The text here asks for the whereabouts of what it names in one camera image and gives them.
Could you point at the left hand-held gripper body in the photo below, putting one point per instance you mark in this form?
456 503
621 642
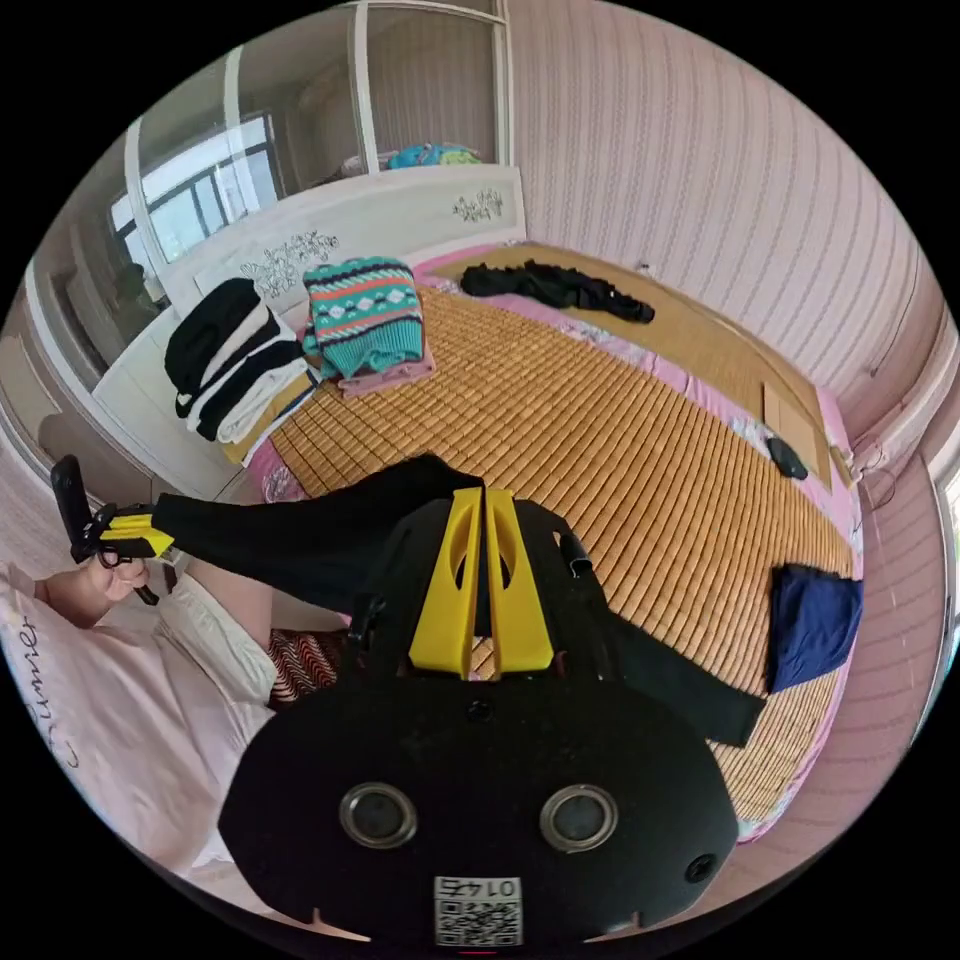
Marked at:
97 541

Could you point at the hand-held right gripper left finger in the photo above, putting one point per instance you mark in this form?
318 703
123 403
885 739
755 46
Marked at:
442 600

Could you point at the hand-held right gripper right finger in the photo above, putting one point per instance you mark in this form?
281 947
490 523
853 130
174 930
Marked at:
521 607

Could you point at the black long pants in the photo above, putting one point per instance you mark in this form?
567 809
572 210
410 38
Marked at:
300 540

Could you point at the person's left forearm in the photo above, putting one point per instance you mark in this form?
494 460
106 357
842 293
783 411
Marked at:
64 604

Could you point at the person's left hand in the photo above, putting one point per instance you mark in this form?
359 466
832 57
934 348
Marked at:
112 583

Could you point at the white bedside cupboard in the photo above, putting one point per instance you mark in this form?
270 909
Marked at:
150 405

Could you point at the red zigzag patterned cloth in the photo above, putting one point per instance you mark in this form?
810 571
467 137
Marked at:
304 664

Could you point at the bed with woven mat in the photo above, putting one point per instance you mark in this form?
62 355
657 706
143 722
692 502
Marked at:
615 465

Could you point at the person's body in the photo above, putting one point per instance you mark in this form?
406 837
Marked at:
120 720

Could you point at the black and white pile of clothes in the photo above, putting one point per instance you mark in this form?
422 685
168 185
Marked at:
225 360

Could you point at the folded dark blue garment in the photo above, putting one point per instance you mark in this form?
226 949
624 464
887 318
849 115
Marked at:
814 630

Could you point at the pile of clothes with teal sweater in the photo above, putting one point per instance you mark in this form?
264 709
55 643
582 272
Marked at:
367 315

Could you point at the small black pouch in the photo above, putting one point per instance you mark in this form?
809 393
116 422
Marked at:
786 457

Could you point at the crumpled black garment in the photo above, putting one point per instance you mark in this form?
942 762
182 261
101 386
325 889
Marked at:
555 289

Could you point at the flat brown cardboard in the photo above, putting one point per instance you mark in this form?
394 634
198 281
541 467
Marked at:
799 424

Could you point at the window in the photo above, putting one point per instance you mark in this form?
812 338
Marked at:
195 187

